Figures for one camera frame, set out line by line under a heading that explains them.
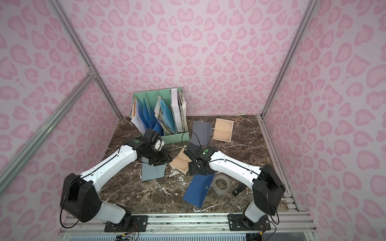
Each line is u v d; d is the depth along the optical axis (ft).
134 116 2.82
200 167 1.86
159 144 2.31
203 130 3.65
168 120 3.02
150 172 2.97
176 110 3.10
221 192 2.74
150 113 3.27
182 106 2.97
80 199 1.36
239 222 2.41
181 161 3.10
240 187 2.70
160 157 2.36
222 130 3.62
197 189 2.74
